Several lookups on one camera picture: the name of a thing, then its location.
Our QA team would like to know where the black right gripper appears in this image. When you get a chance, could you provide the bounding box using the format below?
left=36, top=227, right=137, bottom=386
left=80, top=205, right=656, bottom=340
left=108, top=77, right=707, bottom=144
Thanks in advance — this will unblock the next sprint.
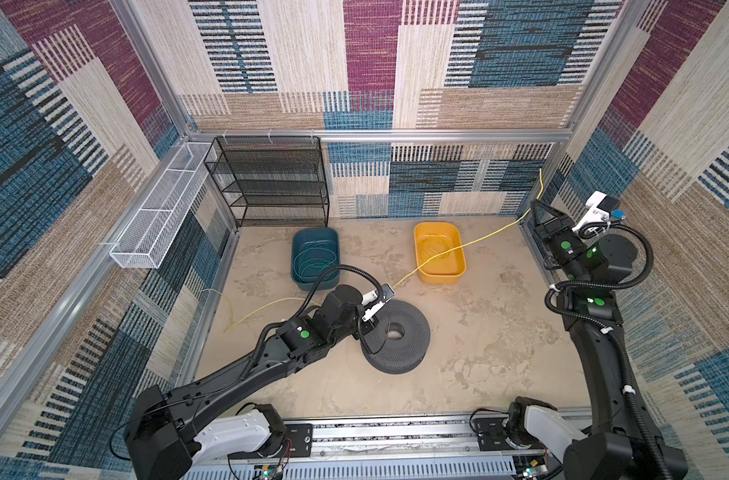
left=531, top=198, right=588, bottom=283

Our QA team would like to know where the grey perforated cable spool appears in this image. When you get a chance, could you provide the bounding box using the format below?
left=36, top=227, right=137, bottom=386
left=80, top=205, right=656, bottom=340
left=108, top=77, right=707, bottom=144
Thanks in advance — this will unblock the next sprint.
left=360, top=300, right=431, bottom=375

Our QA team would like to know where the yellow plastic bin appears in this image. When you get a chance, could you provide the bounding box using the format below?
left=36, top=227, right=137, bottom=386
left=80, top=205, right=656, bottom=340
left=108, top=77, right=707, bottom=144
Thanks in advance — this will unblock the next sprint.
left=414, top=222, right=467, bottom=285

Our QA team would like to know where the yellow cable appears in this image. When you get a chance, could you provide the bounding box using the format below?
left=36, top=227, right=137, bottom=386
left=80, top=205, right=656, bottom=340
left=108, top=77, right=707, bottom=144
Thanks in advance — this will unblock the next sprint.
left=198, top=167, right=546, bottom=334

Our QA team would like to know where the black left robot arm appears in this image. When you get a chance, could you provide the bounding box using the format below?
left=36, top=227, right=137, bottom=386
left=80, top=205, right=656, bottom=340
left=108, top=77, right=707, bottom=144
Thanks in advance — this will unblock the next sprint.
left=116, top=264, right=395, bottom=479

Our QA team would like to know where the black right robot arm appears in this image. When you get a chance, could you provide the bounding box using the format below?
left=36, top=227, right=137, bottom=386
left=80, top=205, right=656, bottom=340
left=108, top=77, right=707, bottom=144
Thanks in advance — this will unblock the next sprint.
left=504, top=195, right=688, bottom=479

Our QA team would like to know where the teal plastic bin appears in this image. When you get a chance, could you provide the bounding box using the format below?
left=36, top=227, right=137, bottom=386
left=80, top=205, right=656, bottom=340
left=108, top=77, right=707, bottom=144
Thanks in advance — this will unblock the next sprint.
left=290, top=227, right=340, bottom=291

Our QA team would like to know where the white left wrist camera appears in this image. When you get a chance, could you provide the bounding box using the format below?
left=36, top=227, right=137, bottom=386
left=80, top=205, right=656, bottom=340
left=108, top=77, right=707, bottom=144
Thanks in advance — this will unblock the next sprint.
left=362, top=284, right=395, bottom=307

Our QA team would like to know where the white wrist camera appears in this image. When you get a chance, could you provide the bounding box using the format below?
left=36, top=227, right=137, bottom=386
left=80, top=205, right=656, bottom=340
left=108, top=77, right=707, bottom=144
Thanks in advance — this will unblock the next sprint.
left=362, top=284, right=395, bottom=307
left=573, top=191, right=626, bottom=235

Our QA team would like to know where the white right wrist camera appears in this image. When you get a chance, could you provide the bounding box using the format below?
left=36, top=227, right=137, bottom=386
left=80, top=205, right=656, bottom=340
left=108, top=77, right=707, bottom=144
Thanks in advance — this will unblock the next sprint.
left=573, top=191, right=626, bottom=235

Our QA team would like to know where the green cable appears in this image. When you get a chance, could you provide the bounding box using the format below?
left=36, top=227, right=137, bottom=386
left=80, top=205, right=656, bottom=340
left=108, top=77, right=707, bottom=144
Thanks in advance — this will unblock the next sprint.
left=294, top=239, right=340, bottom=283

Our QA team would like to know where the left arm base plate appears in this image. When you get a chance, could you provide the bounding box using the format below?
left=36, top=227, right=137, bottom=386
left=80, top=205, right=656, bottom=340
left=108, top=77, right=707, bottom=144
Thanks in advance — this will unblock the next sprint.
left=228, top=423, right=314, bottom=460

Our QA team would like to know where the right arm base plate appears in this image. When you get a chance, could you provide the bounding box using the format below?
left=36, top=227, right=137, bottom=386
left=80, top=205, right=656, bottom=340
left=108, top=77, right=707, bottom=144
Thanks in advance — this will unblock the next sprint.
left=472, top=417, right=546, bottom=452

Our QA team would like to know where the black wire mesh shelf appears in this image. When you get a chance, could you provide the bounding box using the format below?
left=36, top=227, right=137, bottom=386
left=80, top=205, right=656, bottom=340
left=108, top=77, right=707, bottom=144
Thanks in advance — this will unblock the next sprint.
left=204, top=136, right=330, bottom=227

